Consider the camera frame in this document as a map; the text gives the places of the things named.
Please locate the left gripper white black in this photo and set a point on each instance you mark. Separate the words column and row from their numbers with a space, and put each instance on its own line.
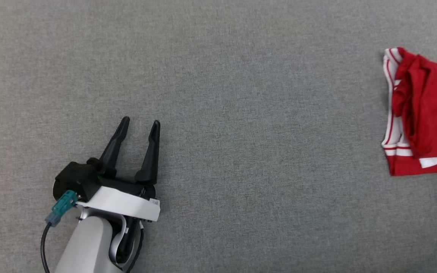
column 123, row 203

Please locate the red white-sleeved numbered jersey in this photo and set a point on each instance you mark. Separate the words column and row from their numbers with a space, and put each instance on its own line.
column 431, row 113

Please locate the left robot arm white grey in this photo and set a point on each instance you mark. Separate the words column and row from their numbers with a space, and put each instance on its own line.
column 85, row 246

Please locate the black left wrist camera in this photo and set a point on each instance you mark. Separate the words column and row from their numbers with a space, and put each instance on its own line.
column 78, row 178

